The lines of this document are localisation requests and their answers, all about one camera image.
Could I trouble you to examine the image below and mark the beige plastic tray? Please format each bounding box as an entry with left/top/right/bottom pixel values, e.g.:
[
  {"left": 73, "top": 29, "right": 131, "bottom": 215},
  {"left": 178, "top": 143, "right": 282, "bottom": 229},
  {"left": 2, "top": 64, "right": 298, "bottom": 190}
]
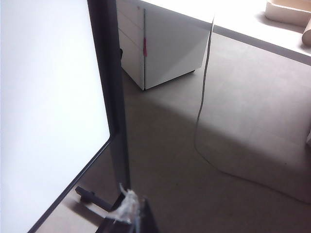
[{"left": 264, "top": 0, "right": 310, "bottom": 28}]

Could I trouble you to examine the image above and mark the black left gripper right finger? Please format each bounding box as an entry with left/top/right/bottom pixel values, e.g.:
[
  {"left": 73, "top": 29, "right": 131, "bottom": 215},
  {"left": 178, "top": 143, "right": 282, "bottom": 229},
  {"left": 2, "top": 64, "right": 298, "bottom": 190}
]
[{"left": 135, "top": 195, "right": 160, "bottom": 233}]

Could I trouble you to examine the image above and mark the white desk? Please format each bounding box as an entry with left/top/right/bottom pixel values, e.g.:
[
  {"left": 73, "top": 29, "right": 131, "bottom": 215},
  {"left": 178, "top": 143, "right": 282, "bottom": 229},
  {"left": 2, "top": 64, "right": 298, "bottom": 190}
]
[{"left": 139, "top": 0, "right": 311, "bottom": 65}]

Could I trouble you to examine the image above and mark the thin grey cable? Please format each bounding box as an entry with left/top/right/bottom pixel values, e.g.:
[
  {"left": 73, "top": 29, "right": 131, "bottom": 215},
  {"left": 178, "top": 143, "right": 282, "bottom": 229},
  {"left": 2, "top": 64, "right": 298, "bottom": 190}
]
[{"left": 193, "top": 11, "right": 228, "bottom": 175}]

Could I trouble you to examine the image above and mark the white whiteboard with black frame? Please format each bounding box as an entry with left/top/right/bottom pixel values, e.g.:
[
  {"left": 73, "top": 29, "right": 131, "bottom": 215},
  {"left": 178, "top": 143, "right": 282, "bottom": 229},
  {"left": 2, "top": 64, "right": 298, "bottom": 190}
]
[{"left": 0, "top": 0, "right": 120, "bottom": 233}]

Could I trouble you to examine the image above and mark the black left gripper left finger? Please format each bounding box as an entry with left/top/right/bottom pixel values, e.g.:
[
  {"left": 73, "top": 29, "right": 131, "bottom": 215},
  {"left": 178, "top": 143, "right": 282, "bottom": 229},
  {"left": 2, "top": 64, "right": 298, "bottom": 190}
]
[{"left": 96, "top": 215, "right": 134, "bottom": 233}]

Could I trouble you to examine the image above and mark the crumpled clear tape wad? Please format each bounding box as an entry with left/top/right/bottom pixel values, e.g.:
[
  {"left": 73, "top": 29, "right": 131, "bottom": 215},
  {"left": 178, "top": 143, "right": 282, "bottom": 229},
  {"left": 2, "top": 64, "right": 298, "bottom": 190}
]
[{"left": 113, "top": 183, "right": 142, "bottom": 225}]

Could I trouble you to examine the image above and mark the white drawer pedestal cabinet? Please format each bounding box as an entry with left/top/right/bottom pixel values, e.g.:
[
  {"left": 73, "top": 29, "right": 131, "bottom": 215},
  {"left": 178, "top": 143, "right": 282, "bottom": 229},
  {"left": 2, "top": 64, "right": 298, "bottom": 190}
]
[{"left": 116, "top": 0, "right": 215, "bottom": 92}]

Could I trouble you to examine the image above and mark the black whiteboard stand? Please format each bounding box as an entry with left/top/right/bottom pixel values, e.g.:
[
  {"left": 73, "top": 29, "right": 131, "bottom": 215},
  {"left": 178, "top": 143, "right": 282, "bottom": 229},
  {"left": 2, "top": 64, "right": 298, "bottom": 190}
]
[{"left": 74, "top": 0, "right": 132, "bottom": 214}]

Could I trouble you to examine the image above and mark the brown cardboard tube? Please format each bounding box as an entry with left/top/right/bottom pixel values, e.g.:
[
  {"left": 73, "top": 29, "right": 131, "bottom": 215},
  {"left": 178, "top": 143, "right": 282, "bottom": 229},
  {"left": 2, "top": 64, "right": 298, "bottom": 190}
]
[{"left": 300, "top": 23, "right": 311, "bottom": 49}]

